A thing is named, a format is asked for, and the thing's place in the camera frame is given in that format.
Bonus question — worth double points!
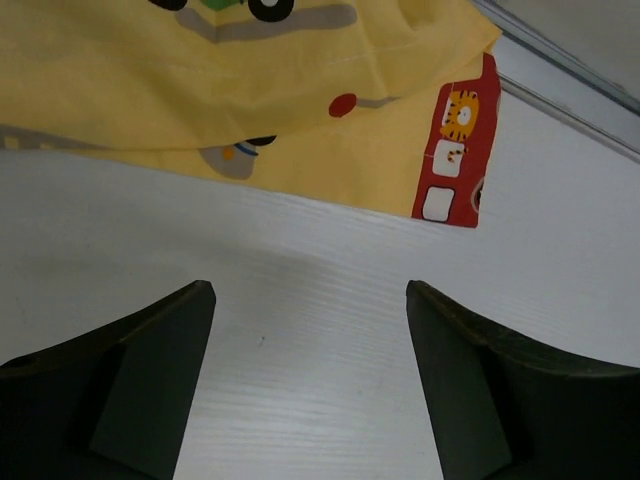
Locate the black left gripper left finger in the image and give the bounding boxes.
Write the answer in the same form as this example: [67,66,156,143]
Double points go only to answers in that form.
[1,280,216,479]

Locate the aluminium table edge rail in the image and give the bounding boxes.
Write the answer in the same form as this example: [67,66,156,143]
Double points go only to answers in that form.
[475,1,639,163]

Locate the yellow cartoon print cloth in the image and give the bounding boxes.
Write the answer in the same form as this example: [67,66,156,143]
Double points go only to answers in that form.
[1,1,501,228]

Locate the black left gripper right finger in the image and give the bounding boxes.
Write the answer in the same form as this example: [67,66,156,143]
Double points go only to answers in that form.
[406,281,639,479]

